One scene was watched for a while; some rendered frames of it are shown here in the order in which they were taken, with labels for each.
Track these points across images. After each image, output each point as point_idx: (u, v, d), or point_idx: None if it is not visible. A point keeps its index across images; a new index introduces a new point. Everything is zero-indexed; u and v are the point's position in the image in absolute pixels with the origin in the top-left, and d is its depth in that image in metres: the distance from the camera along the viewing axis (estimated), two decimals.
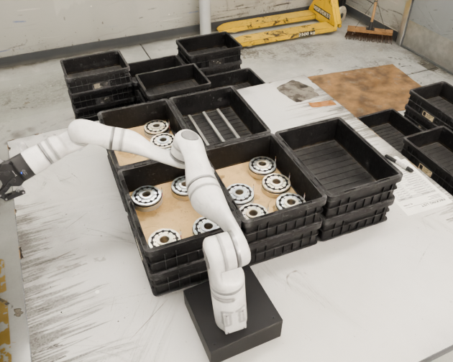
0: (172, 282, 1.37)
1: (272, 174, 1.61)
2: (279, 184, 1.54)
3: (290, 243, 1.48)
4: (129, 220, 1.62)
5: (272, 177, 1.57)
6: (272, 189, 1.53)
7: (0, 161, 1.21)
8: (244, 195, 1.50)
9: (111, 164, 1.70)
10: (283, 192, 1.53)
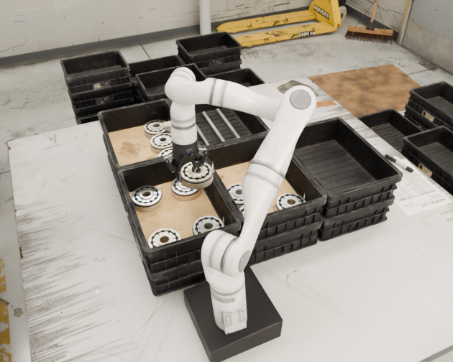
0: (172, 282, 1.37)
1: None
2: (198, 173, 1.36)
3: (290, 243, 1.48)
4: (129, 220, 1.62)
5: None
6: (189, 179, 1.34)
7: (170, 157, 1.30)
8: None
9: (111, 164, 1.70)
10: (201, 182, 1.34)
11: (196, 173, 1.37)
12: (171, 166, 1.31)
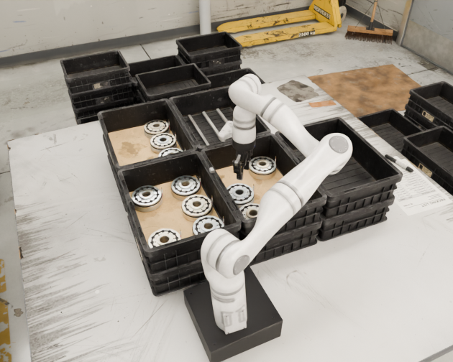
0: (172, 282, 1.37)
1: (272, 174, 1.61)
2: (198, 207, 1.45)
3: (290, 243, 1.48)
4: (129, 220, 1.62)
5: (194, 199, 1.48)
6: (190, 213, 1.44)
7: (239, 159, 1.40)
8: (244, 195, 1.50)
9: (111, 164, 1.70)
10: (202, 215, 1.44)
11: (248, 164, 1.51)
12: (241, 167, 1.41)
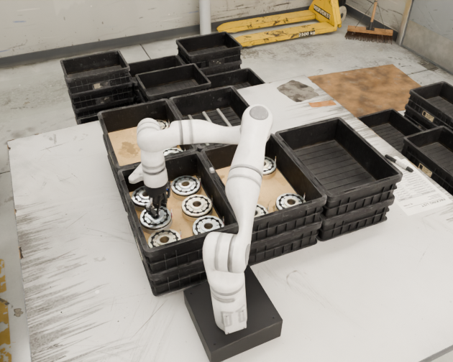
0: (172, 282, 1.37)
1: (272, 174, 1.61)
2: (198, 207, 1.45)
3: (290, 243, 1.48)
4: (129, 220, 1.62)
5: (194, 199, 1.48)
6: (190, 213, 1.44)
7: (151, 202, 1.37)
8: (159, 218, 1.41)
9: (111, 164, 1.70)
10: (202, 215, 1.44)
11: (166, 205, 1.47)
12: (154, 210, 1.38)
